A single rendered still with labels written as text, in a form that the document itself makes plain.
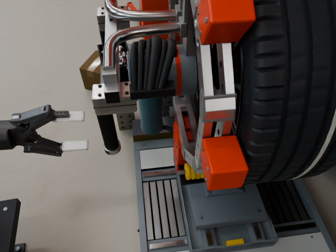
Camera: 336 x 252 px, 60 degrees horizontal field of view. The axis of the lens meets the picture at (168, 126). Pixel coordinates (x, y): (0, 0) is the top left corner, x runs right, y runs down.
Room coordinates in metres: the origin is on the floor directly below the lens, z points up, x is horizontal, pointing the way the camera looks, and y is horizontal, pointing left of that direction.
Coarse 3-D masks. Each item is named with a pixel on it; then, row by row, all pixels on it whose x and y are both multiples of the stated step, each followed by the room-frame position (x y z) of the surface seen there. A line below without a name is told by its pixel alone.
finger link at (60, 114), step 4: (48, 108) 0.48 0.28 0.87; (52, 112) 0.48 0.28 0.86; (56, 112) 0.48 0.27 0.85; (60, 112) 0.49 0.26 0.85; (64, 112) 0.49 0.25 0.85; (68, 112) 0.49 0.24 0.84; (56, 116) 0.48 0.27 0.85; (60, 116) 0.48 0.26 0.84; (64, 116) 0.48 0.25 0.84; (68, 116) 0.48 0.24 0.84
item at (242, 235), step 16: (176, 176) 0.75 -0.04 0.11; (192, 224) 0.50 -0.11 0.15; (240, 224) 0.50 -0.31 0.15; (256, 224) 0.48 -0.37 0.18; (272, 224) 0.49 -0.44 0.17; (192, 240) 0.43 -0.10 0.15; (208, 240) 0.42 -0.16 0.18; (224, 240) 0.43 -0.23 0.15; (240, 240) 0.42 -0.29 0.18; (256, 240) 0.42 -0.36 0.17; (272, 240) 0.42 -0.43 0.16
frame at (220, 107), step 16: (176, 0) 0.88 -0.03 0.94; (192, 0) 0.55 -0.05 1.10; (208, 48) 0.47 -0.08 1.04; (224, 48) 0.47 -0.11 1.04; (208, 64) 0.45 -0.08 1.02; (224, 64) 0.45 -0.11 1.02; (208, 80) 0.42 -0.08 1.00; (224, 80) 0.43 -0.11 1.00; (176, 96) 0.77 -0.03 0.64; (208, 96) 0.40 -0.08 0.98; (224, 96) 0.40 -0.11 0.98; (176, 112) 0.71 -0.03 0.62; (192, 112) 0.71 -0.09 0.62; (208, 112) 0.38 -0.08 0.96; (224, 112) 0.39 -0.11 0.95; (192, 128) 0.63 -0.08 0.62; (208, 128) 0.38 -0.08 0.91; (224, 128) 0.39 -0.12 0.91; (192, 144) 0.56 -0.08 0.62; (192, 160) 0.42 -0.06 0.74
